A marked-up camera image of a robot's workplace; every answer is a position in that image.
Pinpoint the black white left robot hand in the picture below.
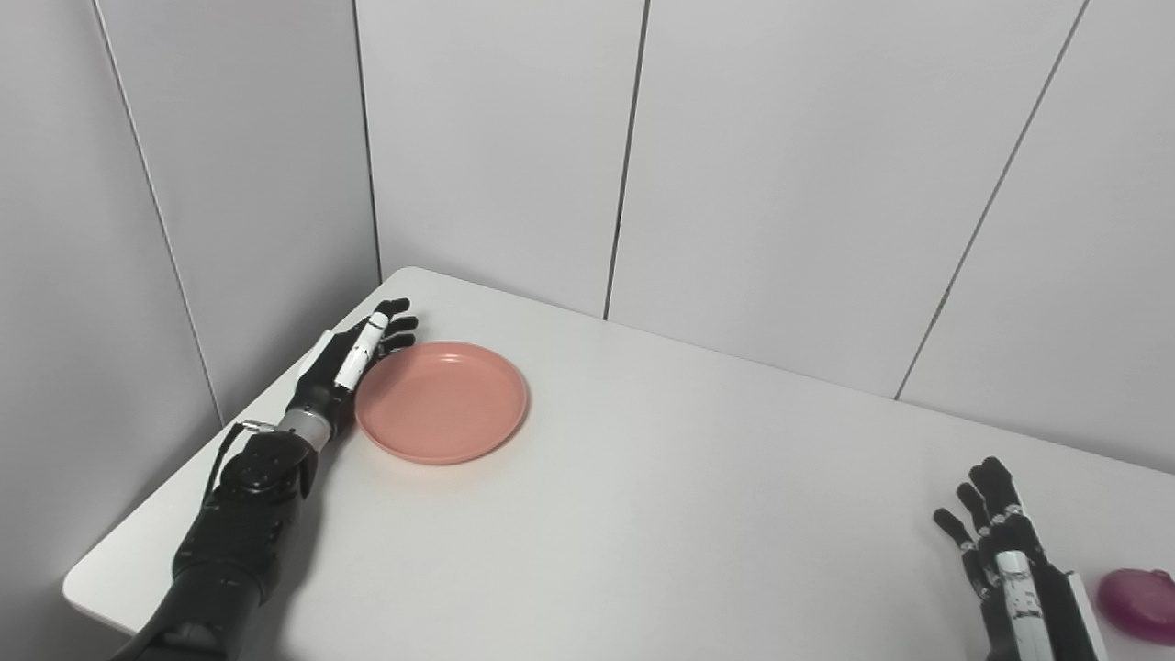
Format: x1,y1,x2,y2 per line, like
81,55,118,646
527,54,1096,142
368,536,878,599
285,297,420,434

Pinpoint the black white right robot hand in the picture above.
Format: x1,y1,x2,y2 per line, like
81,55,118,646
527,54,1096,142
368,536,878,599
933,456,1108,661

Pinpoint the pink round plate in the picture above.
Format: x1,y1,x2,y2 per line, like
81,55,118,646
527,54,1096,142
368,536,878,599
354,341,531,466

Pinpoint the purple red onion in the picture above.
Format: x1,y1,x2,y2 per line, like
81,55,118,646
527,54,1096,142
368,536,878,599
1096,568,1175,645

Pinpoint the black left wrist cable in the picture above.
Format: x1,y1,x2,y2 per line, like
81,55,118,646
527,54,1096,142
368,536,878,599
201,420,277,508

